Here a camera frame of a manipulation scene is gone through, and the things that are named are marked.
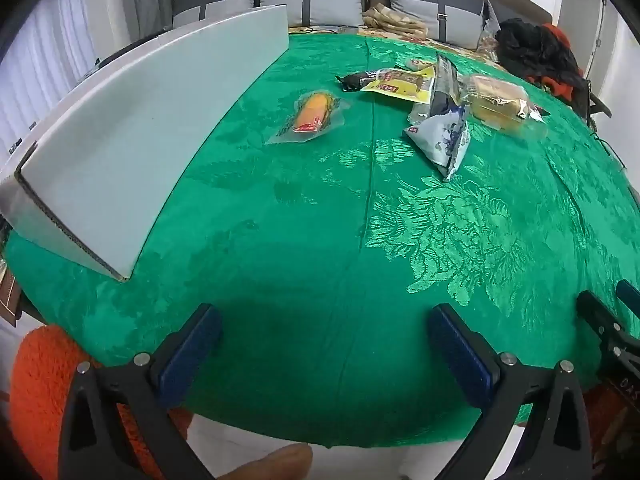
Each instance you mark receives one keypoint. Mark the clear bread packet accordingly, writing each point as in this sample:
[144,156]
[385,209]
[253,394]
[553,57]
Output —
[492,97]

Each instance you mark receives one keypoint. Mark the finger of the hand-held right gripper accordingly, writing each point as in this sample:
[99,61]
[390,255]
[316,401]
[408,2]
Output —
[630,294]
[600,317]

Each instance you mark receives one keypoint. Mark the white and blue snack packet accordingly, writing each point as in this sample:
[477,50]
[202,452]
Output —
[442,135]

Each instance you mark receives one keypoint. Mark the dark brown snack bar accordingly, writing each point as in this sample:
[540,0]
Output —
[352,81]

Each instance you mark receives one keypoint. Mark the floral bedsheet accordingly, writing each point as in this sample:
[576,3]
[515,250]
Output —
[320,30]

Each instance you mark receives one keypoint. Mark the orange garment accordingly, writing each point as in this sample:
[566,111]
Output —
[560,87]

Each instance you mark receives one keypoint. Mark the white cardboard box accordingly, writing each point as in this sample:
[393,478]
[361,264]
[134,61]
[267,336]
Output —
[150,125]

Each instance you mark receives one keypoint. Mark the orange fuzzy stool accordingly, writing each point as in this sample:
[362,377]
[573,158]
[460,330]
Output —
[40,385]

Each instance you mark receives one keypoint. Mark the brown wooden object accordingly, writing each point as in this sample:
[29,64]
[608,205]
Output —
[7,295]

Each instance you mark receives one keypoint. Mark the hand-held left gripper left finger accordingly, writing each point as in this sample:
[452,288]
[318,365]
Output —
[192,350]

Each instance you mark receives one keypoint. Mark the person's left hand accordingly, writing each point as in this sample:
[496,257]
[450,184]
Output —
[275,462]

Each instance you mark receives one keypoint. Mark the clear plastic bag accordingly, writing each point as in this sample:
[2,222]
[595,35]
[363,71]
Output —
[487,44]

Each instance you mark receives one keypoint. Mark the black folding chair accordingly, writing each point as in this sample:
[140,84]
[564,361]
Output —
[595,100]

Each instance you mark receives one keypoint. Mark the white sheer curtain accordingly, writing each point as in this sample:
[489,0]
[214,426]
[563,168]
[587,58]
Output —
[45,60]

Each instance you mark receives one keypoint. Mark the orange sausage vacuum packet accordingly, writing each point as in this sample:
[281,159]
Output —
[312,110]

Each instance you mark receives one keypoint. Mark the yellow snack packet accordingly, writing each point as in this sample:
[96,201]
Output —
[400,85]

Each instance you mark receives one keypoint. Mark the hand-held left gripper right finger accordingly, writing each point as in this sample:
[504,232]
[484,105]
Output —
[460,355]

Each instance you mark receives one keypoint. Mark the black jacket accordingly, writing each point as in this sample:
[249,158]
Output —
[535,50]

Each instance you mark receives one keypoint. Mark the beige folded cloth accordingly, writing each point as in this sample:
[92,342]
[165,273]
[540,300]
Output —
[390,19]

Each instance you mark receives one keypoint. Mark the long black snack packet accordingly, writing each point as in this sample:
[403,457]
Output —
[442,85]

